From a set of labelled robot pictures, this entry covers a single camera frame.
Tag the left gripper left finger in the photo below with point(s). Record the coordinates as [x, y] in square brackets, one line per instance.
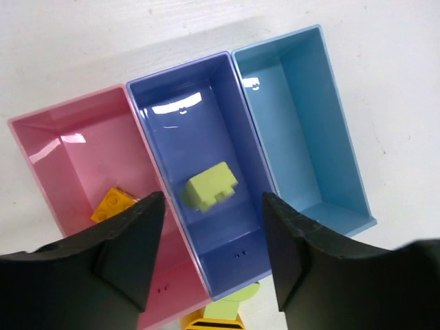
[98, 278]

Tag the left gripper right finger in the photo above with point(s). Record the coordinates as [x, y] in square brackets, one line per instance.
[325, 280]

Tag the light yellow lego brick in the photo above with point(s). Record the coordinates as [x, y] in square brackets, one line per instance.
[209, 187]

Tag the light yellow lego on orange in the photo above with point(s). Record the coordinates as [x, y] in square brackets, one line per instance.
[227, 308]

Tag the orange striped lego brick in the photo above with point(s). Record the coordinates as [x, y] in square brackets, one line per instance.
[196, 321]

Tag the pink plastic bin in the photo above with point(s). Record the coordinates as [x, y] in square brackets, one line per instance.
[77, 150]

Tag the purple plastic bin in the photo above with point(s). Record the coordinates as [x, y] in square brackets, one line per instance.
[194, 116]

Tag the light blue plastic bin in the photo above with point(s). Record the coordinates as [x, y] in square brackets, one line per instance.
[295, 106]

